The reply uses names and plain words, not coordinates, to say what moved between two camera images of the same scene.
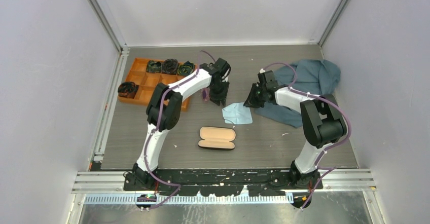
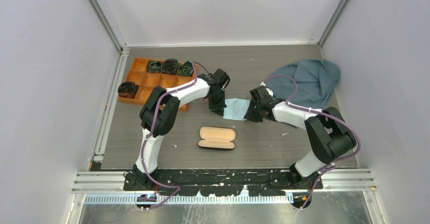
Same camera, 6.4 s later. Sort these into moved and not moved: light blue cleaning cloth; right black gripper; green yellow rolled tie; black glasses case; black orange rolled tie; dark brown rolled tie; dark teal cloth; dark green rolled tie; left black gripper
Moved: left black gripper; light blue cleaning cloth; right black gripper
Not moved: green yellow rolled tie; dark brown rolled tie; black orange rolled tie; dark green rolled tie; black glasses case; dark teal cloth
